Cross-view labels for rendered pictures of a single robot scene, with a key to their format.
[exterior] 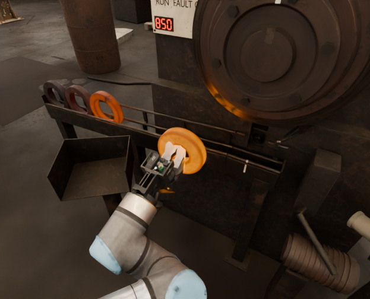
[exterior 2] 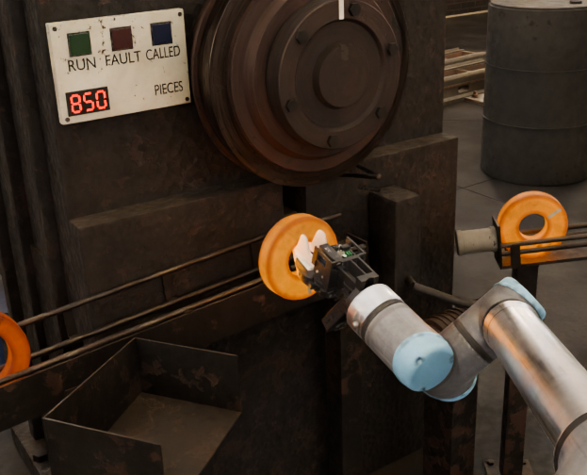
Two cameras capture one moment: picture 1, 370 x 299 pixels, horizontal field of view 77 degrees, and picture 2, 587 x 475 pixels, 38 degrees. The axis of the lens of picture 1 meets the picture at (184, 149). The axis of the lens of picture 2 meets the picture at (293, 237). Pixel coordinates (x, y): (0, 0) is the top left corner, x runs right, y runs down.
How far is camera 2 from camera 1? 1.26 m
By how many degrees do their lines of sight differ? 54
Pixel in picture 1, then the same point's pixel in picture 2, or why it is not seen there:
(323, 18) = (380, 23)
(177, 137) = (301, 227)
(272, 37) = (348, 52)
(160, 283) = (503, 296)
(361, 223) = (470, 237)
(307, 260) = not seen: hidden behind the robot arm
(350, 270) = not seen: hidden behind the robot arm
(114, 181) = (192, 428)
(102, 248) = (428, 336)
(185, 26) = (131, 94)
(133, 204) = (384, 292)
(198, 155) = (332, 237)
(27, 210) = not seen: outside the picture
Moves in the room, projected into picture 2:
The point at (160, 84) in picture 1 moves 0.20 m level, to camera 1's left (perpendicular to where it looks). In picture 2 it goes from (102, 221) to (26, 261)
